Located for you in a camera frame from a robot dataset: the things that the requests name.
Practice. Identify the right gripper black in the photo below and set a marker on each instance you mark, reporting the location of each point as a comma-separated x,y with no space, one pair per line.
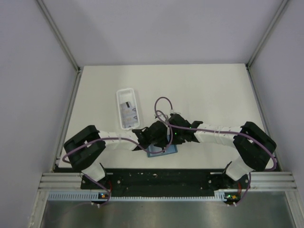
177,142

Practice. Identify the silver VIP card bottom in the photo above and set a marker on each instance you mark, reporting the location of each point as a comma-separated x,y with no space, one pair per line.
129,120

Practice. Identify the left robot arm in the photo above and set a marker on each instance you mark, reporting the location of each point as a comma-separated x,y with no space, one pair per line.
83,150

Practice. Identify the silver VIP card middle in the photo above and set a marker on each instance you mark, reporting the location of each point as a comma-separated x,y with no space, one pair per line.
127,108

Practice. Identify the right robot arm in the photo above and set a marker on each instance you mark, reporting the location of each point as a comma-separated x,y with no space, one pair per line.
255,148

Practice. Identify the right aluminium corner post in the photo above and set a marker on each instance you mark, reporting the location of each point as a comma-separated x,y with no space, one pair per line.
268,32

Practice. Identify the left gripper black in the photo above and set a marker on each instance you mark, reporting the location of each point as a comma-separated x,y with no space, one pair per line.
164,141

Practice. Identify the aluminium frame rail front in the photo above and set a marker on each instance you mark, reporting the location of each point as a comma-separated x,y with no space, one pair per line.
260,181

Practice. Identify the blue leather card holder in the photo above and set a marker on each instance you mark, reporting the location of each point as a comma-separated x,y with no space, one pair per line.
159,147

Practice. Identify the grey slotted cable duct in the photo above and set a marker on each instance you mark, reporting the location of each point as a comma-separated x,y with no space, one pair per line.
88,195

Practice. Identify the silver vip card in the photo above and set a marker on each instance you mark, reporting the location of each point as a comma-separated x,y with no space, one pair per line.
129,120
127,108

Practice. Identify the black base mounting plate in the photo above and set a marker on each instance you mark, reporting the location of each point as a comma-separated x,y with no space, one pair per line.
204,179

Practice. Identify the aluminium corner post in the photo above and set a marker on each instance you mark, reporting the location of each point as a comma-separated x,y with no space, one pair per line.
268,32
57,33

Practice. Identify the white plastic basket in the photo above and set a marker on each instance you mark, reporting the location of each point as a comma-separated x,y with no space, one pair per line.
126,95

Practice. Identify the left aluminium corner post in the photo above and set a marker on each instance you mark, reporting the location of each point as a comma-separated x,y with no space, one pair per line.
57,33

